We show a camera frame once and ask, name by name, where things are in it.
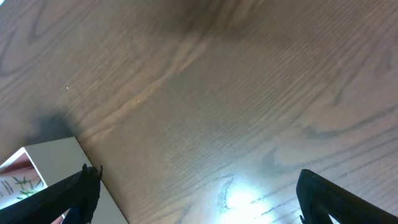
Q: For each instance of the white open cardboard box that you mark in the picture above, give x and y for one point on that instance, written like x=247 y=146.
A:
x=59 y=159

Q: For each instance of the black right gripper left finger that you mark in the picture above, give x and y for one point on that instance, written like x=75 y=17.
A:
x=77 y=195

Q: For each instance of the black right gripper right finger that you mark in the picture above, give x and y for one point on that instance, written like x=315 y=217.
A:
x=322 y=201

